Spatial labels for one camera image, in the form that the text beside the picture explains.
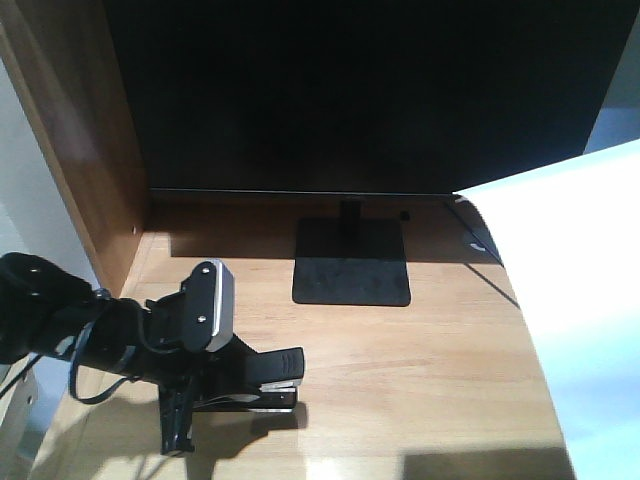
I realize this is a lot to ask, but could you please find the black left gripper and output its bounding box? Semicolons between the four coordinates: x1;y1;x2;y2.
74;289;251;455

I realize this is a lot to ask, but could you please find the black stapler with orange tab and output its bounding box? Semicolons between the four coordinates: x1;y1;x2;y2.
194;337;305;413

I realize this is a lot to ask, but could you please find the white paper sheet stack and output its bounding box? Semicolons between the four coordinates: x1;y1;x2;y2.
462;141;639;479

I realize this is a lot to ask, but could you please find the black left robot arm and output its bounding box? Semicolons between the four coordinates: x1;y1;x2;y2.
1;252;256;455

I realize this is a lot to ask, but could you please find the wooden desk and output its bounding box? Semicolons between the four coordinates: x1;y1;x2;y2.
1;1;573;479

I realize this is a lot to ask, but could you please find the wooden armchair with grey cushion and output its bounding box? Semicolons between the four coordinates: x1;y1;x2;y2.
1;357;38;479

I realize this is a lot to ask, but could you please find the black monitor stand base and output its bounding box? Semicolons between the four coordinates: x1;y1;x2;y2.
292;200;411;307

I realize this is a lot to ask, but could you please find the black computer monitor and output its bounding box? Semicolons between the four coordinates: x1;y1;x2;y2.
104;1;639;194

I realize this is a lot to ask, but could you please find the black camera cable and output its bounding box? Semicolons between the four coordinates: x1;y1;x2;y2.
67;299;191;402

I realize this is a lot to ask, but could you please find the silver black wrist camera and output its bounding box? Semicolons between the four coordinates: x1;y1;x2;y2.
181;258;235;353

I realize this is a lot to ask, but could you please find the black monitor cable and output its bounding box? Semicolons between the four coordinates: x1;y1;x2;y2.
442;195;521;309

